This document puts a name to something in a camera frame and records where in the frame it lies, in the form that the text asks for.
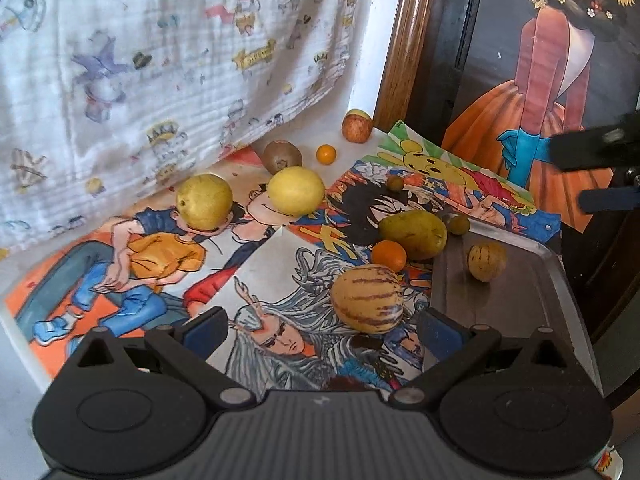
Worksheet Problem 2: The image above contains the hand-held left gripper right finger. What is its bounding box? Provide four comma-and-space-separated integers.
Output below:
389, 308, 574, 409

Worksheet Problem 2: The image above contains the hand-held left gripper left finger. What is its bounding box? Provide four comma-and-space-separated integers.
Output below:
74, 306, 257, 407

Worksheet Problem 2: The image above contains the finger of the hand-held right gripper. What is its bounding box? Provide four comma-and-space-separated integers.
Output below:
579, 185, 640, 214
549, 109, 640, 172

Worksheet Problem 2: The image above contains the large striped pepino melon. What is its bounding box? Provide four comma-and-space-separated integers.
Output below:
330, 264, 405, 334

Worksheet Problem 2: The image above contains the small striped pepino melon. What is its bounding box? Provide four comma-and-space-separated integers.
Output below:
467, 242, 508, 283

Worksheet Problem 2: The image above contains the metal tray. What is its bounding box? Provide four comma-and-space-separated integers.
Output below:
430, 216, 603, 397

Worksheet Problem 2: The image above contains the orange tangerine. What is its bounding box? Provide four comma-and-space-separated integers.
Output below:
370, 240, 408, 272

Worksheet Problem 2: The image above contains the green mango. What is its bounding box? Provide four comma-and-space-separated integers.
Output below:
378, 210, 448, 261

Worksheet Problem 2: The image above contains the drawing of silver haired figure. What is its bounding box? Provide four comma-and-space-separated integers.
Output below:
207, 225, 436, 393

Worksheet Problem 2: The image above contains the yellow green pear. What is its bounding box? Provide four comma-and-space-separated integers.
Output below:
175, 174, 234, 231

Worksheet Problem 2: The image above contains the drawing of black haired figure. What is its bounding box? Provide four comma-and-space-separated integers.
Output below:
287, 159, 481, 281

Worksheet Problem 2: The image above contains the yellow lemon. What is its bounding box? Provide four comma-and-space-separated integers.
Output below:
266, 166, 326, 218

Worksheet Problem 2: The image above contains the yellow bear drawing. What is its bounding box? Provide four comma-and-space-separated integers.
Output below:
377, 120, 538, 211

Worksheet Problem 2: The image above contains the dark door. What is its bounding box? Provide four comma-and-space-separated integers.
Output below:
407, 0, 531, 147

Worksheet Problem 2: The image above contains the brown kiwi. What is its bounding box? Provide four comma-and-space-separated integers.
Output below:
263, 140, 304, 173

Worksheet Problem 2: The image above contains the red apple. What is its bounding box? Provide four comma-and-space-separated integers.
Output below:
342, 114, 373, 143

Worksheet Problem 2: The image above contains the white printed blanket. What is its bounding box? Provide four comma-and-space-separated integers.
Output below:
0, 0, 372, 261

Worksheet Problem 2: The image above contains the wall poster orange dress figure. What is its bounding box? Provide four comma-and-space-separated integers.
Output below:
442, 0, 640, 235

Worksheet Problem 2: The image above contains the wooden door frame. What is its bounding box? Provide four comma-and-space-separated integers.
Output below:
372, 0, 443, 137

